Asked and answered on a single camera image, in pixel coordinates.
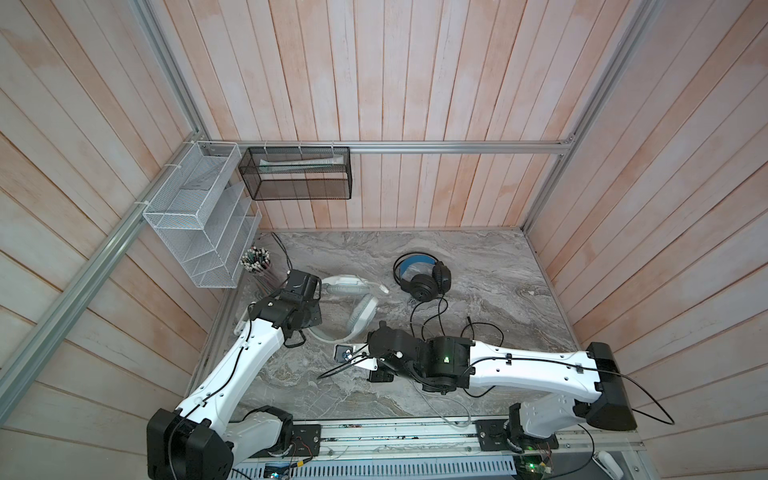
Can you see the black and blue headphones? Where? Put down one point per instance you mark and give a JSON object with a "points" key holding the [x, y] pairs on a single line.
{"points": [[422, 275]]}

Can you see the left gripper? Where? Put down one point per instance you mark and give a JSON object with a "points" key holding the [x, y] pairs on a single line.
{"points": [[317, 317]]}

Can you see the black wire mesh basket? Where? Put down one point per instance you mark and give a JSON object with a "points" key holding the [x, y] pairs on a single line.
{"points": [[273, 173]]}

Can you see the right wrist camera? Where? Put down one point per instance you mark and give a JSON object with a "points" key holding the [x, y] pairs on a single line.
{"points": [[357, 355]]}

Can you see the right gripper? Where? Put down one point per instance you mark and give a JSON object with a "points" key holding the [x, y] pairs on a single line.
{"points": [[379, 375]]}

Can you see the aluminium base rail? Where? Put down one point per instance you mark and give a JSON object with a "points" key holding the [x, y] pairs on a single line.
{"points": [[433, 448]]}

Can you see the white headphones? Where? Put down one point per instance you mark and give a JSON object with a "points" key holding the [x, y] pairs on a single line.
{"points": [[352, 303]]}

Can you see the white wire mesh shelf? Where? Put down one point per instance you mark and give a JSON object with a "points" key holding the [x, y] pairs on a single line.
{"points": [[204, 218]]}

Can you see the horizontal aluminium wall rail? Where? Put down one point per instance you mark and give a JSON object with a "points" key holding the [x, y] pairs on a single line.
{"points": [[414, 147]]}

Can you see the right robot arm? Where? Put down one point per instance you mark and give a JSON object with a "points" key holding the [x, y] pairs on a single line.
{"points": [[581, 386]]}

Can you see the clear cup of pencils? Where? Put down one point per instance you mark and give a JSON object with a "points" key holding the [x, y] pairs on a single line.
{"points": [[257, 262]]}

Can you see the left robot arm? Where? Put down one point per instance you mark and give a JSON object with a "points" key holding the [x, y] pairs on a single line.
{"points": [[199, 439]]}

